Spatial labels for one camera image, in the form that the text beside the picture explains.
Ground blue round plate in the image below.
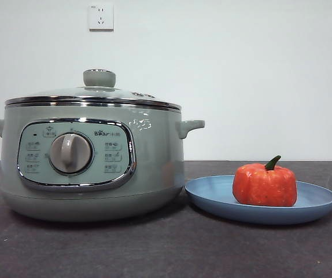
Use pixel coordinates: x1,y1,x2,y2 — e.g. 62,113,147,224
185,174,332,225

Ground pale green electric steamer pot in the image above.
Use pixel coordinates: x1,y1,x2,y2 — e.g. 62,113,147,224
0,101,206,223

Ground orange pumpkin with green stem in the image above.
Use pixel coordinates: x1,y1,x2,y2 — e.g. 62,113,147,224
232,155,297,207

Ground white wall socket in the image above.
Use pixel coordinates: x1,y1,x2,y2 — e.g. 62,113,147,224
89,4,115,32

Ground glass lid with green knob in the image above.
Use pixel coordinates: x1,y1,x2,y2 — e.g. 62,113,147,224
4,68,182,111

